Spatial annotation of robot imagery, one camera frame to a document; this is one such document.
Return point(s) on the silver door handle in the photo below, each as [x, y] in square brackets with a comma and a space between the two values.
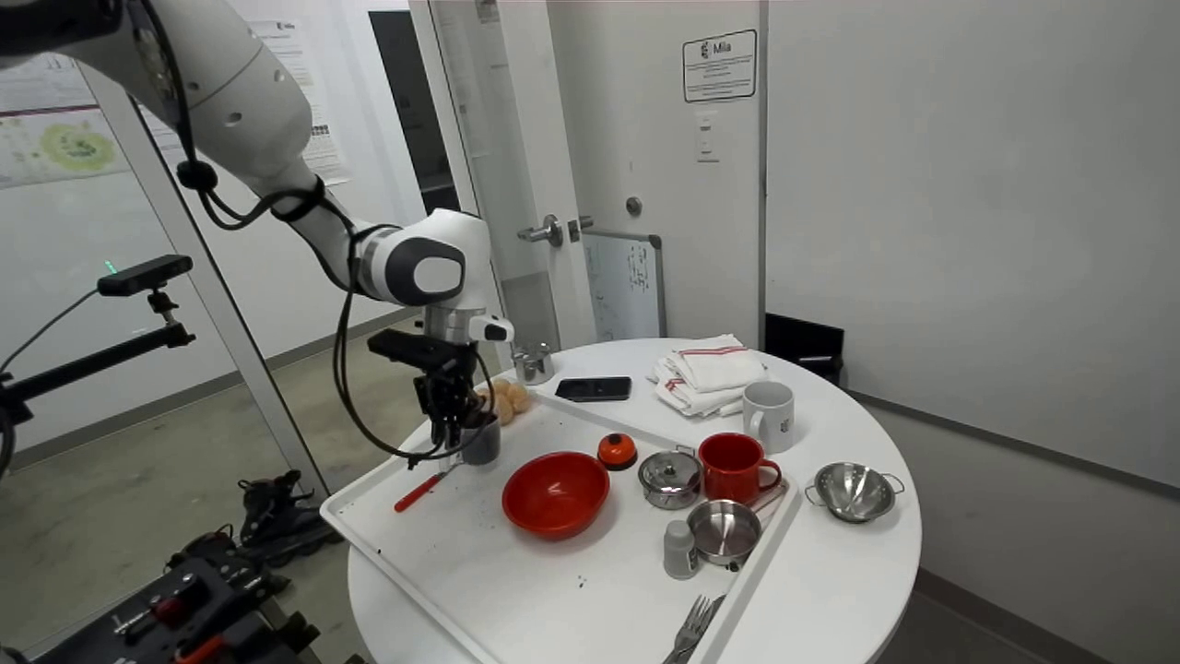
[556, 231]

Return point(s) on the steel lid with knob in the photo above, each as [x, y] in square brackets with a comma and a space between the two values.
[723, 534]

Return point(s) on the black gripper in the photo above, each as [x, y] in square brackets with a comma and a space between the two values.
[444, 382]

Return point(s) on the white mug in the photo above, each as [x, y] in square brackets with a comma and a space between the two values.
[768, 413]

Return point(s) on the white wall sign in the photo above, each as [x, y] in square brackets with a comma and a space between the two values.
[722, 67]

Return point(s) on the red bowl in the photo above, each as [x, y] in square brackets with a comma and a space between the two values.
[556, 494]

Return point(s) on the round white table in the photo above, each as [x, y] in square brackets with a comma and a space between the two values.
[834, 591]

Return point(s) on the white plastic tray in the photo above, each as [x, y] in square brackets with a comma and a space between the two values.
[459, 585]

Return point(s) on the white folded cloth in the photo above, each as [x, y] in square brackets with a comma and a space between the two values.
[704, 377]

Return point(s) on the red handled knife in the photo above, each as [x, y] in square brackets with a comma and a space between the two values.
[423, 489]

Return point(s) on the grey salt shaker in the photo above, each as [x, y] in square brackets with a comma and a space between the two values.
[682, 551]

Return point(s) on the steel colander bowl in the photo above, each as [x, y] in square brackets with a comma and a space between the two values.
[852, 493]

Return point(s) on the black camera on stand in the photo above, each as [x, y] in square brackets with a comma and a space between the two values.
[106, 348]

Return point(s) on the red metal mug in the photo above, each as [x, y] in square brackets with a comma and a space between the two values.
[736, 466]

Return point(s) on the black clamp on floor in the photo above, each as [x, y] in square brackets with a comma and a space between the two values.
[277, 519]

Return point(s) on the small steel pot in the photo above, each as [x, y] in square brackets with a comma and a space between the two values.
[670, 482]

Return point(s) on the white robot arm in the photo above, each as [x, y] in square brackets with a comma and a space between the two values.
[244, 129]

